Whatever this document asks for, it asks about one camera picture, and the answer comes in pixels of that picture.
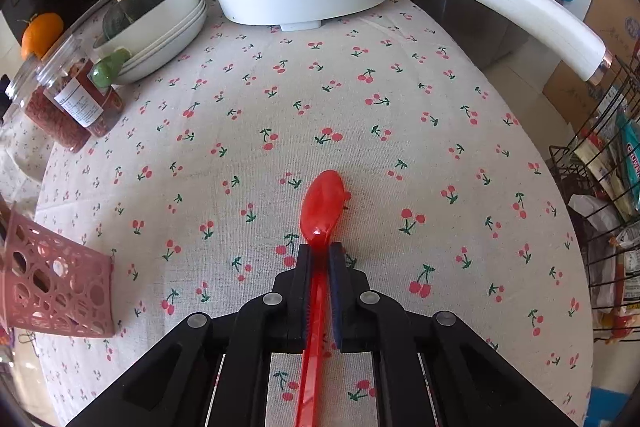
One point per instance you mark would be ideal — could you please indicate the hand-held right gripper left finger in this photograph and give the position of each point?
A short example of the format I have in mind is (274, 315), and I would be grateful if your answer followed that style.
(305, 292)

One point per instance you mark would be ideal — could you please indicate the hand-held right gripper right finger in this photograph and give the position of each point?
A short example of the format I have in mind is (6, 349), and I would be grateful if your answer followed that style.
(336, 297)

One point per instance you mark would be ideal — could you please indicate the red plastic spoon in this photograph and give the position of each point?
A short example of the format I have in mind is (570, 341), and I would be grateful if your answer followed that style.
(325, 202)

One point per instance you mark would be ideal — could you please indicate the pink perforated basket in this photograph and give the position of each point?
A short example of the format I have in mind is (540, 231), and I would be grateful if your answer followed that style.
(55, 287)

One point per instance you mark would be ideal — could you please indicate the cherry print tablecloth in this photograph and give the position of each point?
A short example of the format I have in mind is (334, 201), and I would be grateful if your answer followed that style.
(350, 107)

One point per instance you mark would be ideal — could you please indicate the white shallow oval bowl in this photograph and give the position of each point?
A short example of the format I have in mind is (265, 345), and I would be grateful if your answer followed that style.
(192, 24)
(170, 62)

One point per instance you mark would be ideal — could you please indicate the labelled jar of red flakes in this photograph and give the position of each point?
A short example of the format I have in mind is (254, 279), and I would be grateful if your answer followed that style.
(82, 102)

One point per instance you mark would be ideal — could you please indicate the green ceramic spoon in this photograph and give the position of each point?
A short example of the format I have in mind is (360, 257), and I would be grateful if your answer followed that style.
(107, 69)

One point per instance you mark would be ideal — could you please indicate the plain jar of red flakes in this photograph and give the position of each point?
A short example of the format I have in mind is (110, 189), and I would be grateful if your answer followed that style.
(50, 117)

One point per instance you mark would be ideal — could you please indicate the stack of white bowls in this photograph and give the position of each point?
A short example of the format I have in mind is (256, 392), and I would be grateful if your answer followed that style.
(160, 17)

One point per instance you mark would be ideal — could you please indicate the teal snack packet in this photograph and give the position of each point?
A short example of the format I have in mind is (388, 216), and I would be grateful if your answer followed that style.
(631, 162)

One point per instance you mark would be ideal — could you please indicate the dark green squash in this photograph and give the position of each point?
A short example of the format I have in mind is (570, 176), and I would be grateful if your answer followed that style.
(135, 4)

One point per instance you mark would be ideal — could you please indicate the orange fruit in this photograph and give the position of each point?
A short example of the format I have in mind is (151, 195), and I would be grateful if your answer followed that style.
(42, 34)

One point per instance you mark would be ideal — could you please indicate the cardboard box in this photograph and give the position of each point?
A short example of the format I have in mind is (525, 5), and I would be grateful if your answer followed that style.
(610, 12)

